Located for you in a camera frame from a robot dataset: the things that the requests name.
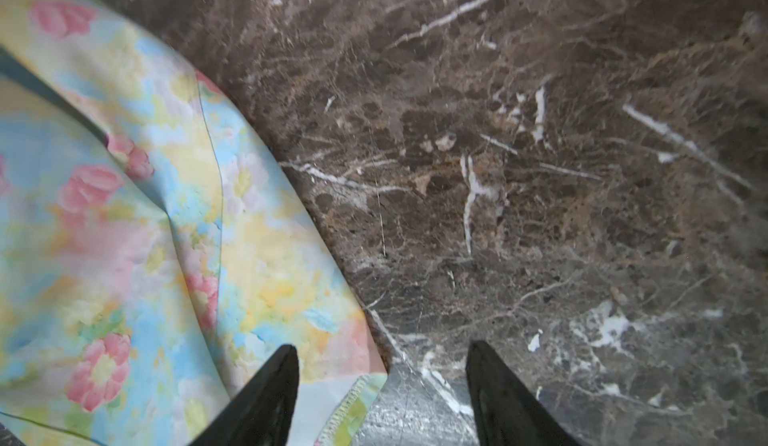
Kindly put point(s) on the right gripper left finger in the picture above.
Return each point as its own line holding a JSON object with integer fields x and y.
{"x": 261, "y": 413}

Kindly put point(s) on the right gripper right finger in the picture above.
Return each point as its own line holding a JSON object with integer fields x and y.
{"x": 505, "y": 411}

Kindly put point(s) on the pastel floral skirt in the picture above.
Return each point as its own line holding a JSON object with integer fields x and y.
{"x": 153, "y": 253}

